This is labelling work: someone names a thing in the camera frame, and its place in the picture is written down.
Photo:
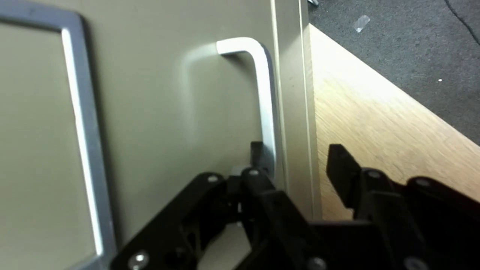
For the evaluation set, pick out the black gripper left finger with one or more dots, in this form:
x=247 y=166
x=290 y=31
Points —
x=259 y=154

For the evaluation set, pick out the silver label holder frame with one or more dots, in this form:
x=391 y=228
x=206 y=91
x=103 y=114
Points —
x=71 y=27

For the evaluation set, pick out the silver drawer handle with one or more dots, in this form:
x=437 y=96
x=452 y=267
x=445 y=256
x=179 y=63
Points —
x=265 y=87

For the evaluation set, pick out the beige cabinet drawer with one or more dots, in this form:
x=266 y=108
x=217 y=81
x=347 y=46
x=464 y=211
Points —
x=169 y=105

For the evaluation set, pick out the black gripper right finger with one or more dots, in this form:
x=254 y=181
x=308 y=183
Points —
x=346 y=175

